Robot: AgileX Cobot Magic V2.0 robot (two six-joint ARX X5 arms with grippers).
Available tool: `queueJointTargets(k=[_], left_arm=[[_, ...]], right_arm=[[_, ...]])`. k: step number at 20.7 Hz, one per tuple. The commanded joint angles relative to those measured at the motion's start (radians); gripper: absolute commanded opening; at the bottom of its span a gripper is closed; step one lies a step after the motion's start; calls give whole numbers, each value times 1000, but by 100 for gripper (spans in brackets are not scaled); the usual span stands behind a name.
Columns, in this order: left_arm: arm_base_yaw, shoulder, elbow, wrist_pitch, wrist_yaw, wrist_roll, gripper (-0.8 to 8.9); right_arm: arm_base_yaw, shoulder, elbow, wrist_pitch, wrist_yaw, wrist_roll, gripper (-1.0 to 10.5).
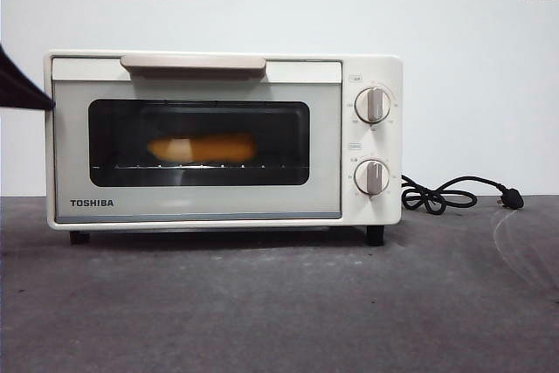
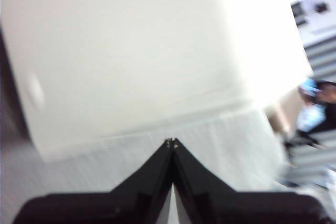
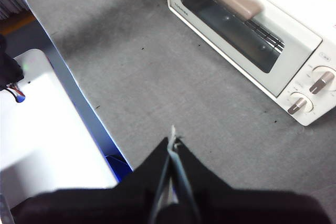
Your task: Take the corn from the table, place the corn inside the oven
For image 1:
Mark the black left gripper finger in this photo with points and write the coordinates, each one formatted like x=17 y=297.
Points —
x=13 y=69
x=22 y=100

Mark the glass oven door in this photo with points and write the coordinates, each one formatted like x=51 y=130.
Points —
x=196 y=202

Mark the white Toshiba toaster oven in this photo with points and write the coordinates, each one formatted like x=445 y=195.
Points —
x=371 y=67

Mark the black oven foot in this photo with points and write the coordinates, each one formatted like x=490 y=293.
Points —
x=79 y=237
x=374 y=235

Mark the beige oven knob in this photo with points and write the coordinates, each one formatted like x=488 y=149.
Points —
x=372 y=177
x=373 y=105

